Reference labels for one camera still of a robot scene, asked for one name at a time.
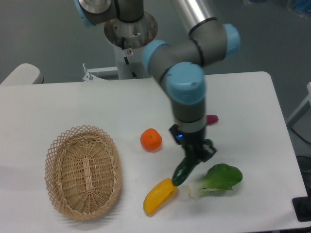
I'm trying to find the dark green cucumber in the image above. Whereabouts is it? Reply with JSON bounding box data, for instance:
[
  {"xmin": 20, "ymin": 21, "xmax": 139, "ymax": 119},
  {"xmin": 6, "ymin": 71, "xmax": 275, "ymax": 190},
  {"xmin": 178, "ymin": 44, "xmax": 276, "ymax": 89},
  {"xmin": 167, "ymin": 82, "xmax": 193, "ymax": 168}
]
[{"xmin": 172, "ymin": 139, "xmax": 212, "ymax": 186}]

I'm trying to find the orange tangerine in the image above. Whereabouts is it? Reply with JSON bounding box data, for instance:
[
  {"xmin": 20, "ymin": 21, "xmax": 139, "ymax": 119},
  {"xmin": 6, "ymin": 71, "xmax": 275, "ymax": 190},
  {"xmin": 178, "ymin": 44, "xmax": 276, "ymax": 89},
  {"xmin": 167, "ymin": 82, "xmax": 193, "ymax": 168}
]
[{"xmin": 140, "ymin": 128, "xmax": 162, "ymax": 151}]

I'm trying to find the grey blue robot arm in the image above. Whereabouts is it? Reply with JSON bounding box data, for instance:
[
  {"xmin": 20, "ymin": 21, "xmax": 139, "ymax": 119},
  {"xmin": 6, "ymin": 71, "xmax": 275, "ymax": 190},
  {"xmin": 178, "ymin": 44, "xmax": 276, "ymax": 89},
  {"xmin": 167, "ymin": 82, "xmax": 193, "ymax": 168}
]
[{"xmin": 75, "ymin": 0, "xmax": 241, "ymax": 164}]

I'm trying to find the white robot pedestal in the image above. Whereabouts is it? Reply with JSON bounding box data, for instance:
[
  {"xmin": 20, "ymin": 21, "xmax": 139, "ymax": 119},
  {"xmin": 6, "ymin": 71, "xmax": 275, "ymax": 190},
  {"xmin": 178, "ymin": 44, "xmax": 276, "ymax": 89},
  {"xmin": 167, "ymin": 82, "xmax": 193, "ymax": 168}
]
[{"xmin": 83, "ymin": 12, "xmax": 158, "ymax": 81}]

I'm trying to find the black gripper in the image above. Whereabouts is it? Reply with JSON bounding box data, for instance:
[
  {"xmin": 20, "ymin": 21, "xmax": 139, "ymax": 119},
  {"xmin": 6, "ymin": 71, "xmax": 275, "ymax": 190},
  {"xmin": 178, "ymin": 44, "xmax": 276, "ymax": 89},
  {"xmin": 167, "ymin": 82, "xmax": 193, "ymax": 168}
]
[{"xmin": 169, "ymin": 124, "xmax": 217, "ymax": 163}]

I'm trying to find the yellow squash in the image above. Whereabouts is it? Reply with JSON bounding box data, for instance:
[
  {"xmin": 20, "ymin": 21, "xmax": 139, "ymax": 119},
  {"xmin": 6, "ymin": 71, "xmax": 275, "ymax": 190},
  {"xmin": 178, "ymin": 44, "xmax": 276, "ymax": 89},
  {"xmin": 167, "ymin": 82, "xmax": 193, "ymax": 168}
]
[{"xmin": 143, "ymin": 178, "xmax": 178, "ymax": 216}]

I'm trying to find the purple sweet potato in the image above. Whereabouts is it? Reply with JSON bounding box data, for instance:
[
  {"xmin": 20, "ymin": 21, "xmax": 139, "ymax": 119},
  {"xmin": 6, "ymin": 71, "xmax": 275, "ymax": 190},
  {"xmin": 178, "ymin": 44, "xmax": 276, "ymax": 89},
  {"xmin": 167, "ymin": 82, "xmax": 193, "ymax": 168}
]
[{"xmin": 206, "ymin": 115, "xmax": 219, "ymax": 125}]

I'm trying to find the white furniture frame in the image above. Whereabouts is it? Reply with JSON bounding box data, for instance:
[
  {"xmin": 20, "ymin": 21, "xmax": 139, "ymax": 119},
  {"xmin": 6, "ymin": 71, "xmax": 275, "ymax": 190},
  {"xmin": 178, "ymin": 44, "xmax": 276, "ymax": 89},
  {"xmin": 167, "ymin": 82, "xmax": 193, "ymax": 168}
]
[{"xmin": 286, "ymin": 83, "xmax": 311, "ymax": 129}]

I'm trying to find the white chair armrest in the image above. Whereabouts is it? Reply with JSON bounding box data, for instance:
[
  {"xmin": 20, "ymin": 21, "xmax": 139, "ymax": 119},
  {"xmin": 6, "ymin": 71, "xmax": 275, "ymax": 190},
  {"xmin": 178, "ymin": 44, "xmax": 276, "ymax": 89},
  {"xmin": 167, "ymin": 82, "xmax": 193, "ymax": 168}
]
[{"xmin": 0, "ymin": 63, "xmax": 44, "ymax": 86}]

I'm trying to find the black device at table edge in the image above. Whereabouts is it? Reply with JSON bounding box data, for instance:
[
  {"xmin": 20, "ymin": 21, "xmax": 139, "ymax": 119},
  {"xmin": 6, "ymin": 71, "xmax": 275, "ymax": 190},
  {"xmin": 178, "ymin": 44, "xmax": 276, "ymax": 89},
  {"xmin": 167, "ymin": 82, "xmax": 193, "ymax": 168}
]
[{"xmin": 292, "ymin": 197, "xmax": 311, "ymax": 222}]

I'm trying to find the green bok choy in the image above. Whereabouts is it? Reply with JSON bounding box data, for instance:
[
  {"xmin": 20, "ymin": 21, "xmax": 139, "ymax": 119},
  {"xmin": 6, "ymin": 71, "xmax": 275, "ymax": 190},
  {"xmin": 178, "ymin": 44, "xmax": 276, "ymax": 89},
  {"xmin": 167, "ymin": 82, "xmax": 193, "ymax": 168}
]
[{"xmin": 187, "ymin": 164, "xmax": 243, "ymax": 198}]

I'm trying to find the woven wicker basket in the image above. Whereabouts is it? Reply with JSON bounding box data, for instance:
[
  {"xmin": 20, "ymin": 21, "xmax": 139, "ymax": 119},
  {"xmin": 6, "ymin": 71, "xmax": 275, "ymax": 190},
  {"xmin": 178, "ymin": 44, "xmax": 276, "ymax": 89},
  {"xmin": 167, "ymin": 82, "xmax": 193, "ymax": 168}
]
[{"xmin": 45, "ymin": 125, "xmax": 122, "ymax": 220}]

